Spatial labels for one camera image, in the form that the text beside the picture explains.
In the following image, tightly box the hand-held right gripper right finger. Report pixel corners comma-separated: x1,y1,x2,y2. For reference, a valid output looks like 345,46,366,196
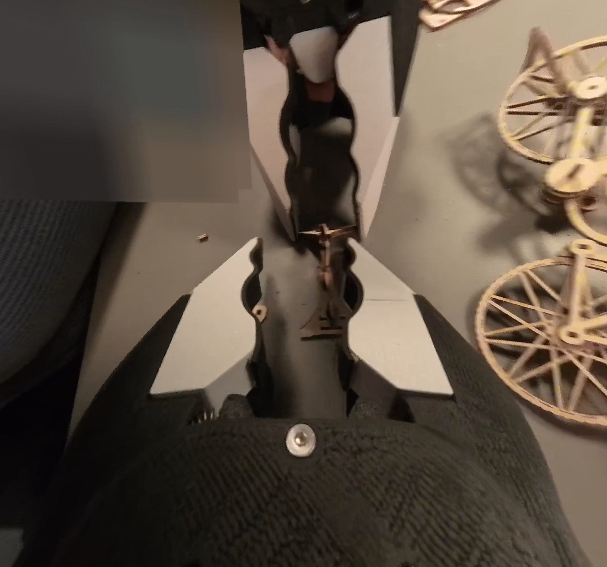
336,237,454,418

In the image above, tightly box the person's left hand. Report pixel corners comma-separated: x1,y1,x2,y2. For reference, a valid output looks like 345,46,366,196
266,34,297,67

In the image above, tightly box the person's upper body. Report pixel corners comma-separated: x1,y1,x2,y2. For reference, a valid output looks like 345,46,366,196
0,199,117,387

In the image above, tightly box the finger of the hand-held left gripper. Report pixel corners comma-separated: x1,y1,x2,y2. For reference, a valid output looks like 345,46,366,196
243,45,300,244
339,16,402,240

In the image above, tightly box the wooden bicycle model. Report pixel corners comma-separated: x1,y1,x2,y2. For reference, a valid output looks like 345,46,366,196
475,27,607,428

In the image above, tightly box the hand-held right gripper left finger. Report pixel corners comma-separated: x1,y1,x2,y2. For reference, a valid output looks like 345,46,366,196
149,237,267,407

